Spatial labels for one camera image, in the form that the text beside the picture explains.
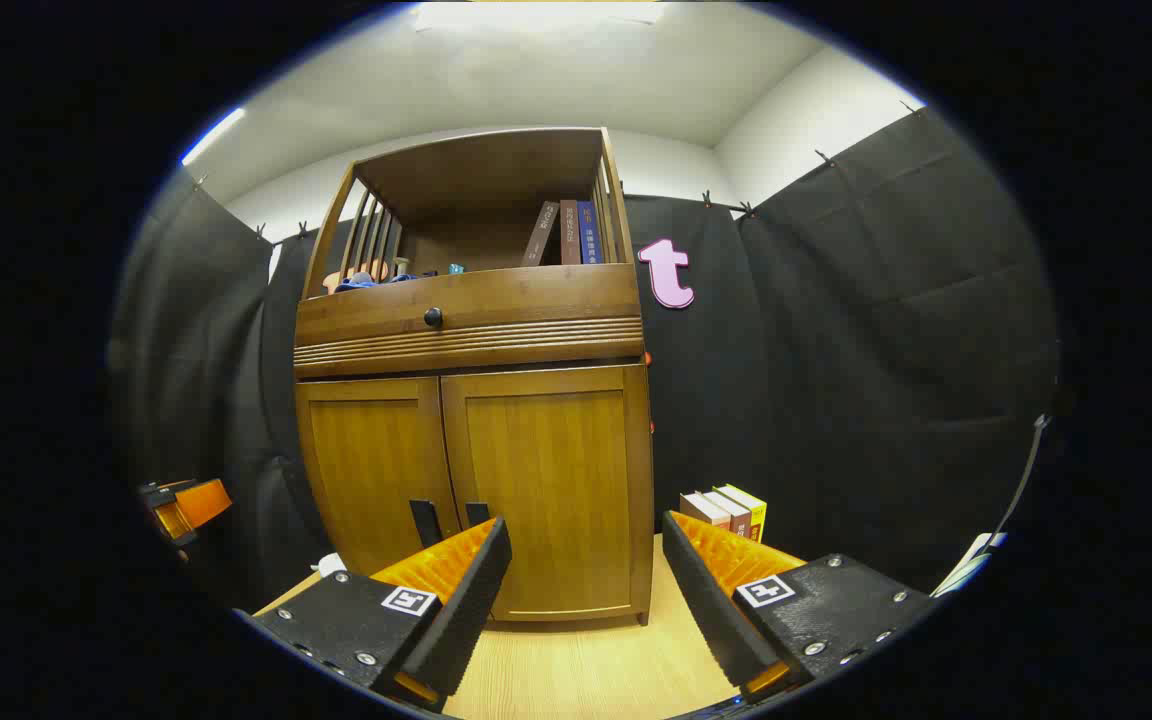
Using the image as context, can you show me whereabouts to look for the wooden cabinet door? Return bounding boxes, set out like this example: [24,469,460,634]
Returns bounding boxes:
[296,377,462,579]
[441,363,655,623]

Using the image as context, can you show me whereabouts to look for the brown-red book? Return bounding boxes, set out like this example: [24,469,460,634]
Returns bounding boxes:
[701,489,752,539]

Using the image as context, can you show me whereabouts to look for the wooden double-door shoe cabinet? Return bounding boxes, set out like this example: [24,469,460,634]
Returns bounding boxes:
[293,127,655,626]

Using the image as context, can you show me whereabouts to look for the grey-brown book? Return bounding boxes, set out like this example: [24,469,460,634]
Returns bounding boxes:
[522,201,561,267]

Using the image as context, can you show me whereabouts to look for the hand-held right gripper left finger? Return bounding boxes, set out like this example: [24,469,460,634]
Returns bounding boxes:
[251,515,514,713]

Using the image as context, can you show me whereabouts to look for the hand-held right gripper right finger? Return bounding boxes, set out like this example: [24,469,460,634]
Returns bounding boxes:
[661,510,940,701]

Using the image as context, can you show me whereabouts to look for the black backdrop cloth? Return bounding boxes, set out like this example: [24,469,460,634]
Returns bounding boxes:
[108,105,1062,611]

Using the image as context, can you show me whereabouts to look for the blue book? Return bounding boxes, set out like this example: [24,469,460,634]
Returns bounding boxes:
[576,201,604,264]

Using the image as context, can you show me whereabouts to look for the yellow book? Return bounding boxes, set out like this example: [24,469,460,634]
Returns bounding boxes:
[714,484,768,544]

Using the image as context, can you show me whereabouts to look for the blue toy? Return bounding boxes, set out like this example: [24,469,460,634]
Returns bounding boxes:
[336,272,437,291]

